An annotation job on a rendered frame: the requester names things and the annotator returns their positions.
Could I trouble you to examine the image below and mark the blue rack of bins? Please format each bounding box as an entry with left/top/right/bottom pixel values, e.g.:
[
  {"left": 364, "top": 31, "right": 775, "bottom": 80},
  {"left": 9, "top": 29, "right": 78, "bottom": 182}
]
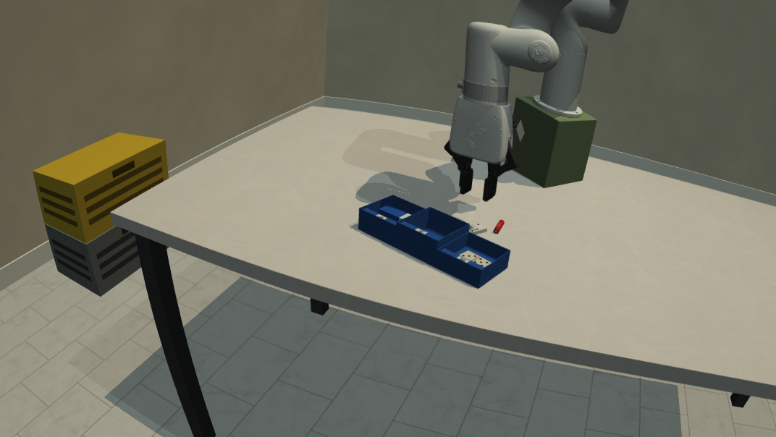
[{"left": 358, "top": 195, "right": 510, "bottom": 289}]

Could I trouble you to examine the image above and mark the grey and cream domino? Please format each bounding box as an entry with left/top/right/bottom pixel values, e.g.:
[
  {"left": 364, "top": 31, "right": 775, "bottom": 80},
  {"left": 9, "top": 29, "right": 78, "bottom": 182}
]
[{"left": 460, "top": 250, "right": 491, "bottom": 267}]

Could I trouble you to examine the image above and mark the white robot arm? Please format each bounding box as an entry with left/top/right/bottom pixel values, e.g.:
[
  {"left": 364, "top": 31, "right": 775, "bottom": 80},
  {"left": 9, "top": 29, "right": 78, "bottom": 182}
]
[{"left": 457, "top": 0, "right": 629, "bottom": 118}]

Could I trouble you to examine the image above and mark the white domino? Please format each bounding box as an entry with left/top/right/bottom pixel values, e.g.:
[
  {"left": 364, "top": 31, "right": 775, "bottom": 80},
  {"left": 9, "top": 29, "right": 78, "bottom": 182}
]
[{"left": 469, "top": 223, "right": 487, "bottom": 234}]

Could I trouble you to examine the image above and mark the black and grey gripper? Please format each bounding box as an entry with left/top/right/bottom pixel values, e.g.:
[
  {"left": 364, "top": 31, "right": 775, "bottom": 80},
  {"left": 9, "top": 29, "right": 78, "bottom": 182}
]
[{"left": 444, "top": 95, "right": 518, "bottom": 202}]

